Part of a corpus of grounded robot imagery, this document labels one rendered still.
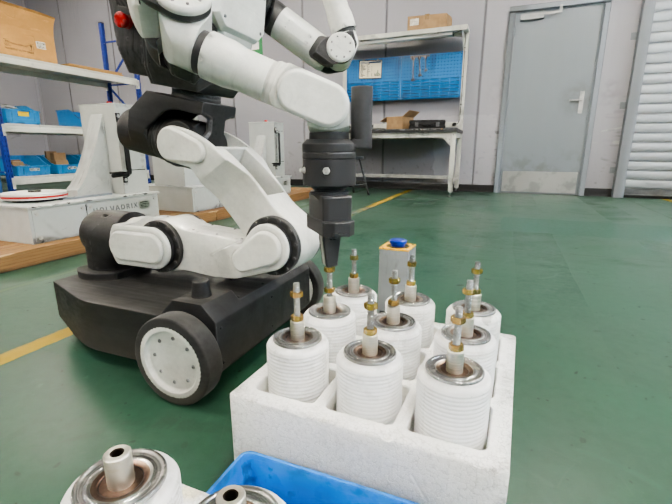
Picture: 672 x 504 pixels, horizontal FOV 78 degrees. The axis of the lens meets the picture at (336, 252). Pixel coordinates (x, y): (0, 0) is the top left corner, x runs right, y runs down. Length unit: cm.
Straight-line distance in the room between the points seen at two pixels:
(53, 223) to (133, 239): 135
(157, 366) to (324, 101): 67
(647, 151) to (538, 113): 121
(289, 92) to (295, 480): 54
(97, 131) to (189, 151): 190
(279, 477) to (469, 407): 28
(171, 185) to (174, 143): 226
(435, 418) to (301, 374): 20
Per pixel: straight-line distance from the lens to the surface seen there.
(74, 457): 95
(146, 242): 118
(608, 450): 97
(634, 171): 575
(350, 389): 59
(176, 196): 331
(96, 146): 290
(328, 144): 65
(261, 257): 96
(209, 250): 111
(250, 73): 69
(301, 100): 64
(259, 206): 99
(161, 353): 98
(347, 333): 73
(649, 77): 578
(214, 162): 102
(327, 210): 66
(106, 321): 116
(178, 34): 72
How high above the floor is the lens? 53
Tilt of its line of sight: 14 degrees down
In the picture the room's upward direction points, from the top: straight up
